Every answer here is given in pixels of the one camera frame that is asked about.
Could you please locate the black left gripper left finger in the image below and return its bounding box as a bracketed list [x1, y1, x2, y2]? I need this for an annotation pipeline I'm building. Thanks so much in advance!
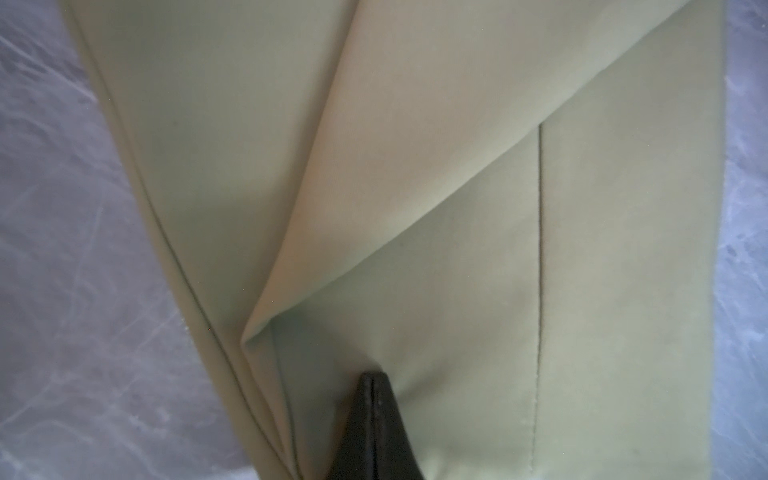
[327, 372, 375, 480]

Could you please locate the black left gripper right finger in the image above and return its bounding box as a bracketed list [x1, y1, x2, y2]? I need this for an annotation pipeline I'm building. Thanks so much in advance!
[371, 372, 423, 480]

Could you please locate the olive green ruffled skirt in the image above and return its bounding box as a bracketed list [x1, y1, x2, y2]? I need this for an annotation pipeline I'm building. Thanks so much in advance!
[61, 1, 725, 479]

